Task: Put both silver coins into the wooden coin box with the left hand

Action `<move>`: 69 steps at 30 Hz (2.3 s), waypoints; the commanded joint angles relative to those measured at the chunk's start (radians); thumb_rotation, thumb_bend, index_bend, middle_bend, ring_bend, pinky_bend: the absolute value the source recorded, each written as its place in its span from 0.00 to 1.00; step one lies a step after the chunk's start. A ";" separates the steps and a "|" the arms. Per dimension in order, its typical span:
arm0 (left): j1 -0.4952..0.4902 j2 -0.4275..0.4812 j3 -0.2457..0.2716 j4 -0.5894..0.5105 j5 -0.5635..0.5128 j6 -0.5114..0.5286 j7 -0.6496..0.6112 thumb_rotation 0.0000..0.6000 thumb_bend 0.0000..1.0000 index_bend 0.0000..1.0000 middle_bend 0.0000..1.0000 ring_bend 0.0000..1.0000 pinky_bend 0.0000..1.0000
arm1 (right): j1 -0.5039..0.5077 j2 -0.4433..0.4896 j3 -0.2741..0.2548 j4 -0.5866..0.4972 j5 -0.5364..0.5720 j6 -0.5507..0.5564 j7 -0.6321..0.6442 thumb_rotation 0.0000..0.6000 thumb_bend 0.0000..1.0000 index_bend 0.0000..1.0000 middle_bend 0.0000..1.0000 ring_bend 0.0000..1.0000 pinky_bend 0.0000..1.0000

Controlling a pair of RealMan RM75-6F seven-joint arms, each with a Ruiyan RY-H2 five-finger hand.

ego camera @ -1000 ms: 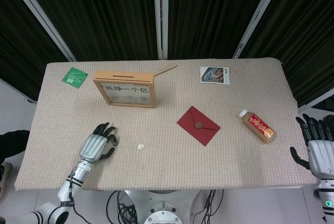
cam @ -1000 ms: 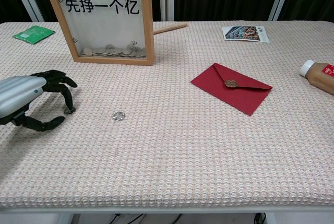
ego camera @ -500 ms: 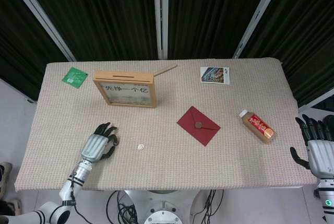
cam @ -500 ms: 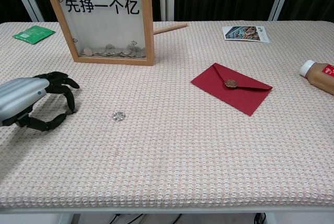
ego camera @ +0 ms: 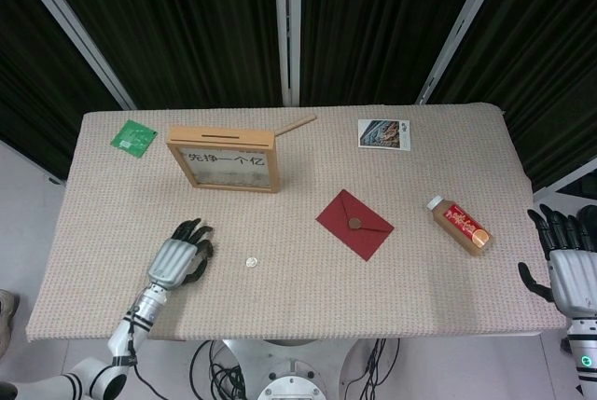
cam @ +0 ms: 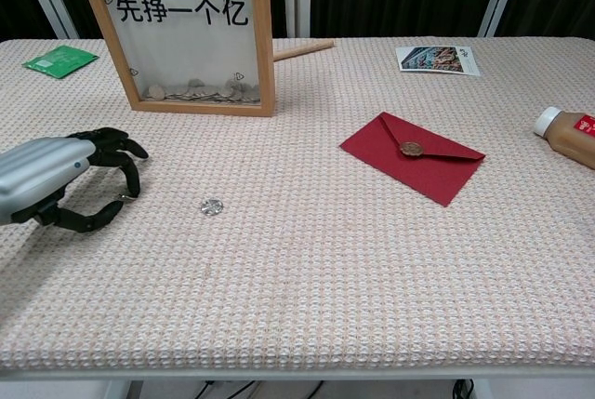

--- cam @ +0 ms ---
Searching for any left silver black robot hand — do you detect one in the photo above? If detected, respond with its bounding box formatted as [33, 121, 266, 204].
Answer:
[0, 126, 150, 233]

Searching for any pile of silver coins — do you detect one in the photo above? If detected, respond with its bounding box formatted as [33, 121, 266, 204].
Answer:
[146, 76, 261, 105]

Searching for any wooden frame coin bank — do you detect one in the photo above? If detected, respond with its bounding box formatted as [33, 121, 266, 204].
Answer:
[69, 0, 276, 119]

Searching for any green flat packet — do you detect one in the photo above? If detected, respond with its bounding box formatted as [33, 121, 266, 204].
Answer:
[21, 45, 100, 80]

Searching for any beige woven tablecloth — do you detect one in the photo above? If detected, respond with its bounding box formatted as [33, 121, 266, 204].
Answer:
[0, 36, 595, 370]

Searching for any wooden stick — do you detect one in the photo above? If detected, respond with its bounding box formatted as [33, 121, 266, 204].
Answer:
[272, 38, 336, 63]

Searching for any red envelope with wax seal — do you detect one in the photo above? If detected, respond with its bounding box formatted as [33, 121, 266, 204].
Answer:
[340, 111, 487, 207]

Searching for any picture postcard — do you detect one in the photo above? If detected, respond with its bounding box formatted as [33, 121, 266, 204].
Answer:
[394, 45, 482, 77]

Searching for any milk tea bottle white cap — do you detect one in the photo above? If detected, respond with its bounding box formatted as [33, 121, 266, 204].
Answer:
[533, 106, 595, 168]

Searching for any black floor cable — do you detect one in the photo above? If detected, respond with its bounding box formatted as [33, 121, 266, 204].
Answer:
[297, 379, 326, 399]
[451, 378, 476, 399]
[193, 379, 261, 399]

